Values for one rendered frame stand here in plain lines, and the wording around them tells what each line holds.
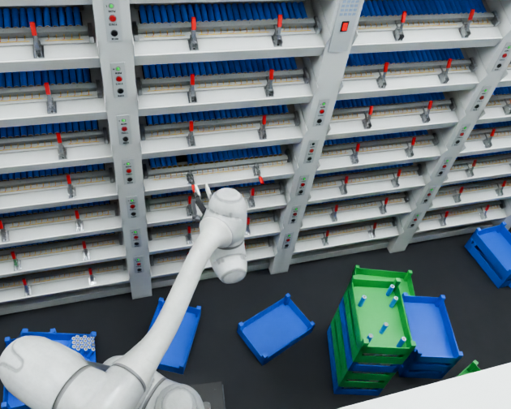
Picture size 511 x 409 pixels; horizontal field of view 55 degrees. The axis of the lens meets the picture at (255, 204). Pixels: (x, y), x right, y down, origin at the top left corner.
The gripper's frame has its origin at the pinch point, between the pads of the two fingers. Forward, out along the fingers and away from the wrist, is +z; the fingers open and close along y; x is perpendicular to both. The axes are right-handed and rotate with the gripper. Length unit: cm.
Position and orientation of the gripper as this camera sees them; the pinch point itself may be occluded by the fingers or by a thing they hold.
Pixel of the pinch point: (203, 192)
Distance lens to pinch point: 172.5
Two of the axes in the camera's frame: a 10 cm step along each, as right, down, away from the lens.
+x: -0.6, 7.8, 6.2
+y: -9.5, 1.4, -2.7
